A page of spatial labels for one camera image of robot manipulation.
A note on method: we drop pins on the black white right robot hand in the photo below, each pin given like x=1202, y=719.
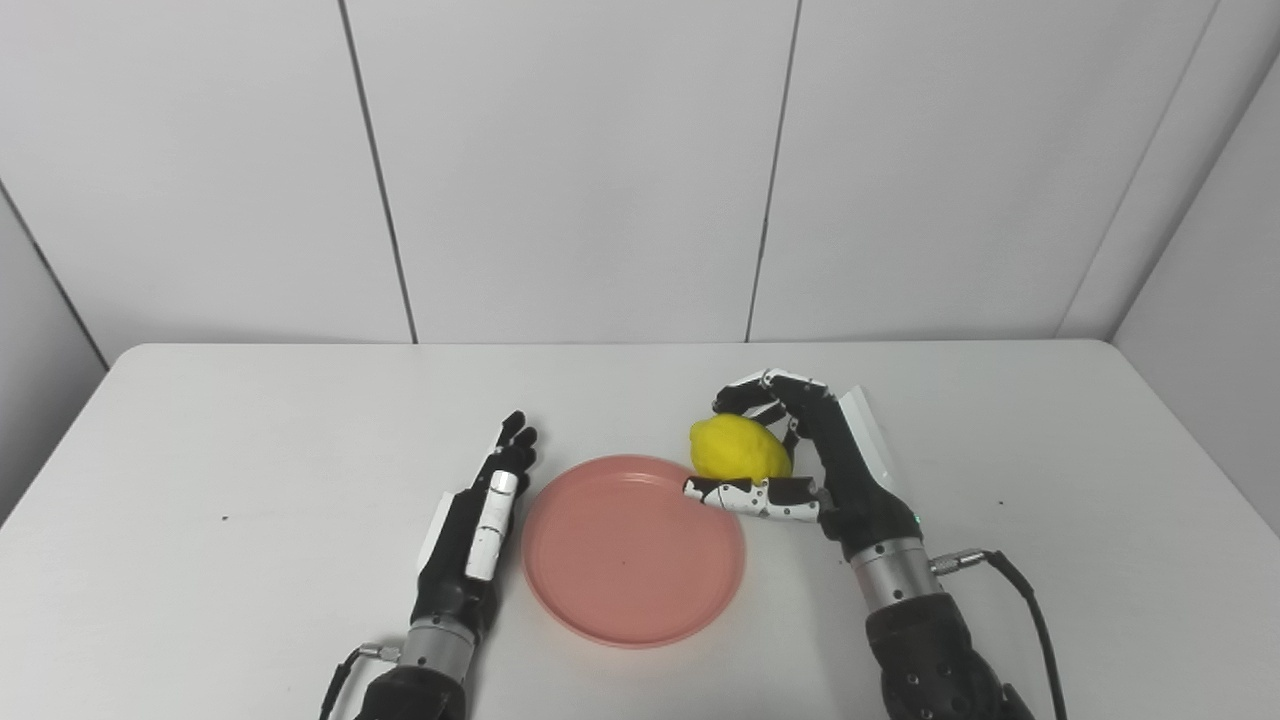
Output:
x=850, y=480

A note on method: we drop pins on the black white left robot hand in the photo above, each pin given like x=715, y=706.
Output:
x=455, y=560

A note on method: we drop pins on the yellow lemon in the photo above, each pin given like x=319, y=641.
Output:
x=738, y=448

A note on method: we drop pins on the pink round plate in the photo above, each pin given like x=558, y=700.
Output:
x=625, y=560

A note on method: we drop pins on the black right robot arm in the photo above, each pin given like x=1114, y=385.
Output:
x=925, y=640

